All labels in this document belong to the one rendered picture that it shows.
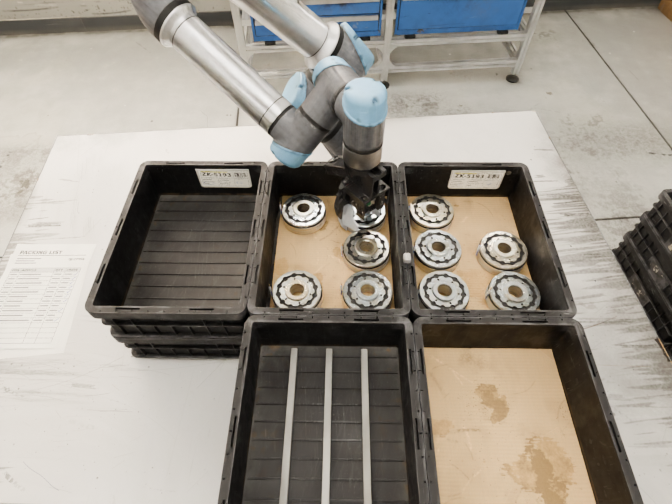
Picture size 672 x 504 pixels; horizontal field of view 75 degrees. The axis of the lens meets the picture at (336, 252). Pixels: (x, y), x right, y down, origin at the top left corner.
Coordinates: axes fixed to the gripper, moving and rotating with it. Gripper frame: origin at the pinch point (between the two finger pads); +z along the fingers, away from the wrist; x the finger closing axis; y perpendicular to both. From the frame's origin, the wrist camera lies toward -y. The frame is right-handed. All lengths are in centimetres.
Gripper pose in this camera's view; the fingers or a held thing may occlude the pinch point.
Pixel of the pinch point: (352, 218)
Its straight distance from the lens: 102.2
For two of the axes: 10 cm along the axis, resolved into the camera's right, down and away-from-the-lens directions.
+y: 6.3, 6.3, -4.5
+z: 0.1, 5.8, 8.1
